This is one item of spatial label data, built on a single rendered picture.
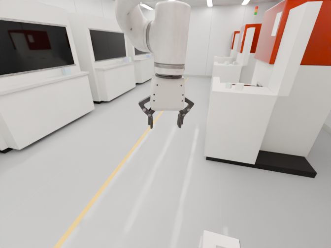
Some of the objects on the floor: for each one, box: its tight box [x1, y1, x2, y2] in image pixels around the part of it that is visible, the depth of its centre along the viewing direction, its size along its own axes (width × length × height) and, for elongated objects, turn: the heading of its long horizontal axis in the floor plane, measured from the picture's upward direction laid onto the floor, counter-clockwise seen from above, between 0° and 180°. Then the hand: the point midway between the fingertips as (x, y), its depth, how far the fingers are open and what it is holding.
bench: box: [0, 0, 95, 154], centre depth 267 cm, size 108×180×200 cm, turn 164°
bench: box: [67, 12, 135, 104], centre depth 456 cm, size 108×180×200 cm, turn 164°
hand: (165, 124), depth 51 cm, fingers open, 8 cm apart
